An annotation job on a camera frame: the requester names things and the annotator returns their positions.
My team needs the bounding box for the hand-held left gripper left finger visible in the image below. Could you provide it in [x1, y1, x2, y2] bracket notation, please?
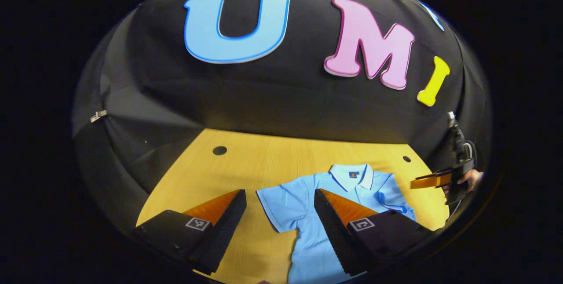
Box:
[133, 189, 248, 275]

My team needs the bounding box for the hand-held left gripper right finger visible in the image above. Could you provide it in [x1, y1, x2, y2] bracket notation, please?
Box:
[314, 188, 434, 276]

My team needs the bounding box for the light blue T-shirt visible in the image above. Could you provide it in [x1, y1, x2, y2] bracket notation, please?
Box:
[256, 163, 417, 284]

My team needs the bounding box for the black backdrop cloth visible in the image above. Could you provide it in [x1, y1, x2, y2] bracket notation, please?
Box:
[72, 0, 492, 221]

